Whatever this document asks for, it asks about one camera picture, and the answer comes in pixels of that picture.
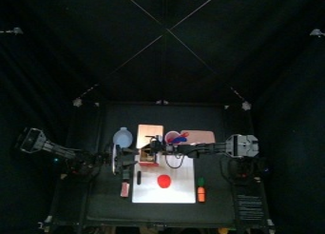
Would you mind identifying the wooden drawer with red front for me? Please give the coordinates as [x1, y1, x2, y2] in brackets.
[138, 146, 161, 167]

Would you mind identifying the pale blue bowl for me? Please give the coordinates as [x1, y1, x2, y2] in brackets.
[112, 127, 133, 149]

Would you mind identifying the flat red dough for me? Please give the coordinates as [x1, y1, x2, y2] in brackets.
[156, 174, 173, 189]

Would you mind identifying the red plastic cup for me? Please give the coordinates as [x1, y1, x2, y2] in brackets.
[164, 130, 182, 146]

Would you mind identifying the blue utensil with red tip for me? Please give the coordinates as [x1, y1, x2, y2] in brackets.
[172, 131, 190, 145]

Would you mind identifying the wooden cutting board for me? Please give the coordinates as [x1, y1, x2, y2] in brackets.
[178, 129, 216, 146]

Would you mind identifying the small red white box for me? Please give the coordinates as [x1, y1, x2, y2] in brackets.
[120, 181, 130, 198]

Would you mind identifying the white plastic cutting board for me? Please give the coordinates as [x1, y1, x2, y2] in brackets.
[130, 153, 197, 205]

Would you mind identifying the orange toy carrot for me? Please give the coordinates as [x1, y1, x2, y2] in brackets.
[196, 177, 206, 203]

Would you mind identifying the white text label sticker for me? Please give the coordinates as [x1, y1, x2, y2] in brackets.
[236, 194, 263, 224]

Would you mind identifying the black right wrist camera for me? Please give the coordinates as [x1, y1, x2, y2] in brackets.
[145, 134, 165, 144]

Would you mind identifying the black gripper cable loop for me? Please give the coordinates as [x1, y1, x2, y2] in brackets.
[164, 154, 186, 169]

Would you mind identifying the thin diagonal frame cable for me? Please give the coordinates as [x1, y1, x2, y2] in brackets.
[77, 0, 225, 100]
[118, 0, 248, 103]

